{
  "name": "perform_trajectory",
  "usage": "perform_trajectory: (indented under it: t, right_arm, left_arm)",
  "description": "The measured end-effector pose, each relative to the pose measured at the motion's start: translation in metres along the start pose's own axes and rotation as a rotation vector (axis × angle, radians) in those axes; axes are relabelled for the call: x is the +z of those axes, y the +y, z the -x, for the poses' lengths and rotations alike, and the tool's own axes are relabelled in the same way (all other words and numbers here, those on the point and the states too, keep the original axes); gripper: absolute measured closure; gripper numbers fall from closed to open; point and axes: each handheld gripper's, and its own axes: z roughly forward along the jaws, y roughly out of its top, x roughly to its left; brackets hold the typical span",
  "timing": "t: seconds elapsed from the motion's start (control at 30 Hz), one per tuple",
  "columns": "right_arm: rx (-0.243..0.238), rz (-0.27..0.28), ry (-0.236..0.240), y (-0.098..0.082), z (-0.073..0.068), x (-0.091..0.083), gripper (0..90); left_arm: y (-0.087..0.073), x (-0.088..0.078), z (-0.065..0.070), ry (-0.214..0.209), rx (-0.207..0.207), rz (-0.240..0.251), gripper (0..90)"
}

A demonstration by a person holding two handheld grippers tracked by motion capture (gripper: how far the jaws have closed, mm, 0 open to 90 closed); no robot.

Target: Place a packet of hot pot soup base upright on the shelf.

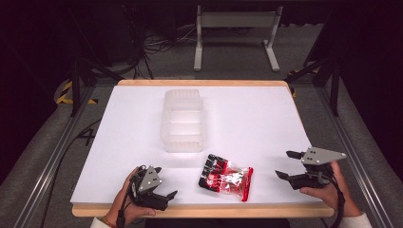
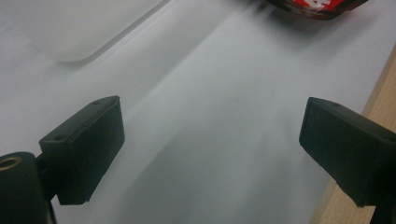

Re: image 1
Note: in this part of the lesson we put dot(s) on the aluminium floor rail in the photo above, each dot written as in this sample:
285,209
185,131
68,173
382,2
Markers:
53,158
355,148

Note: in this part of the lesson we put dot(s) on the white table sheet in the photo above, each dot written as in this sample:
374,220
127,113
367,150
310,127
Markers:
253,120

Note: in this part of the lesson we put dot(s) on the clear plastic container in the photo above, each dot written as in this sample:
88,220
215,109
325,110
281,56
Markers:
182,122

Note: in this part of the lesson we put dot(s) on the red black snack packet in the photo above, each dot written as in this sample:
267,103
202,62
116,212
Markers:
226,177

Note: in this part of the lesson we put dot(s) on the person's left hand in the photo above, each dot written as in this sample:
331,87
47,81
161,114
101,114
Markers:
128,207

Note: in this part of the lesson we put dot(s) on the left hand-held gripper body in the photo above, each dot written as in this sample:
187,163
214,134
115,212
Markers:
149,181

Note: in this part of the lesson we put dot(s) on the wooden table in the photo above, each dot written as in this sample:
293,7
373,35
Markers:
202,210

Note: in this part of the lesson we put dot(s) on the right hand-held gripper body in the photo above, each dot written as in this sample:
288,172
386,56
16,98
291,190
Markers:
320,156

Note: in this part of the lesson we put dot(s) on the person's right hand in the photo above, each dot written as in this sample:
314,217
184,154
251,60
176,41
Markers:
332,193

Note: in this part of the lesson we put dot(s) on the grey metal stand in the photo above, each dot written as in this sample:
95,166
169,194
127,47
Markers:
237,19

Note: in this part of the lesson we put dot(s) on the yellow black hazard tape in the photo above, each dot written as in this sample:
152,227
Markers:
63,95

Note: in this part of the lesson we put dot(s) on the black tripod stand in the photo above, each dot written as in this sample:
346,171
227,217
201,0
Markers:
76,82
334,85

